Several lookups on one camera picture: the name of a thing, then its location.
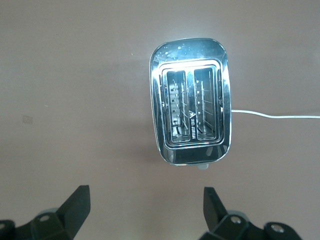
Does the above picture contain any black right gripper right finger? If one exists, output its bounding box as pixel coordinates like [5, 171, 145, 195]
[199, 187, 304, 240]

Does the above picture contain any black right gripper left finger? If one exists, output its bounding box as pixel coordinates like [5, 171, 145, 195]
[0, 184, 91, 240]

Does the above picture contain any chrome two-slot toaster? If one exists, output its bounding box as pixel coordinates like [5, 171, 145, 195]
[149, 37, 232, 171]

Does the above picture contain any white toaster power cable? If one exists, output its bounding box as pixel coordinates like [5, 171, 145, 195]
[231, 109, 320, 120]

